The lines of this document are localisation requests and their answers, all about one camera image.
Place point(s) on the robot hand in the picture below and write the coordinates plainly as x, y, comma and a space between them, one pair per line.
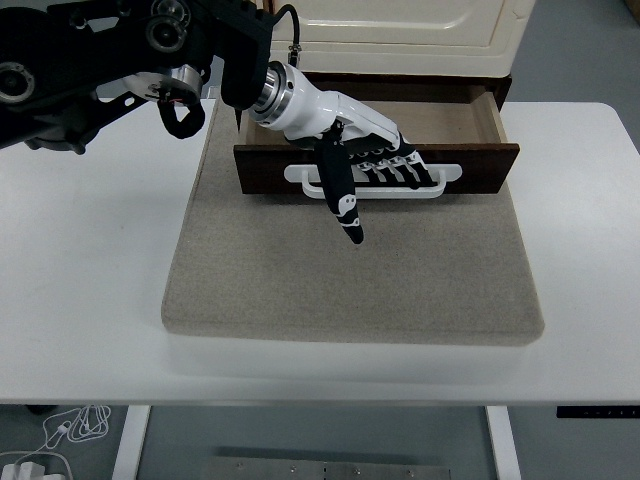
330, 112

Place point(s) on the dark brown wooden drawer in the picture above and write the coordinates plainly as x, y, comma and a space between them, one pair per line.
480, 170

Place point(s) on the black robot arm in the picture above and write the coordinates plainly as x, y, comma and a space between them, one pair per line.
75, 50

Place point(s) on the black object under table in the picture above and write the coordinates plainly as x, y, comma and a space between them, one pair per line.
37, 409

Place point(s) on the beige fabric mat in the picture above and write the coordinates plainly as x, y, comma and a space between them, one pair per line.
350, 270

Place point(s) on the tan box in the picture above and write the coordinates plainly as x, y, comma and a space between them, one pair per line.
634, 2

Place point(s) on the grey metal plate with screws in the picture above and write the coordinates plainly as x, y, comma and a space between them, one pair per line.
325, 470

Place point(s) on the white table leg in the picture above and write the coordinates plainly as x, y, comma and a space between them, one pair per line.
502, 440
131, 440

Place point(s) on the black table control panel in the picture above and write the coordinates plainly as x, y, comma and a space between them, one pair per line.
595, 412

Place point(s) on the white power adapter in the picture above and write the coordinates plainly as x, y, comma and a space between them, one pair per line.
27, 471

